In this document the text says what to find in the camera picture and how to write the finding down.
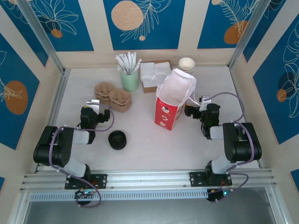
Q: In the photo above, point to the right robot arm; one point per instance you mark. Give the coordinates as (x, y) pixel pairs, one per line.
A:
(236, 142)

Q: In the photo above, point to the white napkin stack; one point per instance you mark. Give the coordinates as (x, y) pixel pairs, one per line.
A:
(147, 74)

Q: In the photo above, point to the red and white paper bag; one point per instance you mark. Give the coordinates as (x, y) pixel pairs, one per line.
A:
(164, 116)

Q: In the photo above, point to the aluminium table edge rail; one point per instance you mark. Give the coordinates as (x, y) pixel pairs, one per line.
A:
(56, 112)
(235, 80)

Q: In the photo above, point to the stack of white napkins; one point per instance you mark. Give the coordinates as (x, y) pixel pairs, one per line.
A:
(149, 90)

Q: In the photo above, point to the mint green straw holder cup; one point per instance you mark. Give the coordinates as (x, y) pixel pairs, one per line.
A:
(129, 82)

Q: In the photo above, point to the aluminium frame post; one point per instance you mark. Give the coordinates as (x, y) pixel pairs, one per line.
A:
(249, 35)
(44, 39)

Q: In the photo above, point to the black round lid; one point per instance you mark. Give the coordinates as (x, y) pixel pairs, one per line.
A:
(118, 140)

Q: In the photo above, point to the grey metal panel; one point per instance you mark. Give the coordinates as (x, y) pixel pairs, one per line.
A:
(149, 214)

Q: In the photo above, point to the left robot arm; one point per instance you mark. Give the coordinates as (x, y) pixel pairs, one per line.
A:
(63, 156)

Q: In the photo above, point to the black controller board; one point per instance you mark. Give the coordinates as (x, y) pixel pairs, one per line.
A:
(216, 196)
(81, 194)

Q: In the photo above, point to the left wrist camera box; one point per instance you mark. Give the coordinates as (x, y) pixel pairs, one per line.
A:
(93, 103)

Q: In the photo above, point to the wide aluminium base rail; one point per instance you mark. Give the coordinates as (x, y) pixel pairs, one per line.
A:
(149, 179)

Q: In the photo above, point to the dark green paper cup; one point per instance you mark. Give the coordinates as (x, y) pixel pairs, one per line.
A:
(187, 64)

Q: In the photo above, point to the brown pulp cup carrier stack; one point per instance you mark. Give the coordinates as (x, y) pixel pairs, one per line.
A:
(120, 109)

